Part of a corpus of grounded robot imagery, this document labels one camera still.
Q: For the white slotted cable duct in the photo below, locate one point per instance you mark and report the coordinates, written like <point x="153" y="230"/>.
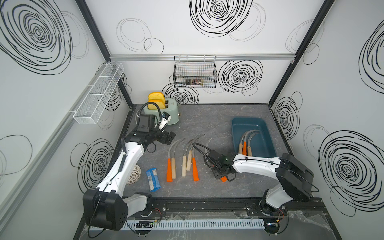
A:
<point x="211" y="224"/>

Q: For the white plastic strainer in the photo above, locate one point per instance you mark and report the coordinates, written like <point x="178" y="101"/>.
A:
<point x="135" y="175"/>

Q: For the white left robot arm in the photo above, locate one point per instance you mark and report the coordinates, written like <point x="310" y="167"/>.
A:
<point x="105" y="207"/>

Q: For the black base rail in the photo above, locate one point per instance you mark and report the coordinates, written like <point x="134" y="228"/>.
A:
<point x="160" y="207"/>

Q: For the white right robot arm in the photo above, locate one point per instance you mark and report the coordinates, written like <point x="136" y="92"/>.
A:
<point x="295" y="179"/>

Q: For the yellow toast slice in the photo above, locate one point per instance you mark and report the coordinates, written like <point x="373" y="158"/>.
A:
<point x="156" y="96"/>
<point x="160" y="104"/>

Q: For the teal plastic storage box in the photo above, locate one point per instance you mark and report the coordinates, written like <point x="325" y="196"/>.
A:
<point x="262" y="145"/>

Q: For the black wire wall basket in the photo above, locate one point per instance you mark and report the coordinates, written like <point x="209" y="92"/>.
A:
<point x="198" y="71"/>

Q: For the white wire wall shelf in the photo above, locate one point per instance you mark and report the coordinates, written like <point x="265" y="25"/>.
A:
<point x="95" y="102"/>

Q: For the mint green toaster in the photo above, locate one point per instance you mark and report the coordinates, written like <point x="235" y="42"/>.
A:
<point x="171" y="108"/>

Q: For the blue snack packet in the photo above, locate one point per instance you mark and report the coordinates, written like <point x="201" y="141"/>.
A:
<point x="153" y="179"/>

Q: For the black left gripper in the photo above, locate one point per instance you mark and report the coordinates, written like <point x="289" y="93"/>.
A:
<point x="163" y="139"/>

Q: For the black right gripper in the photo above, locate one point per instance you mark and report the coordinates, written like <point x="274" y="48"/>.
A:
<point x="216" y="175"/>

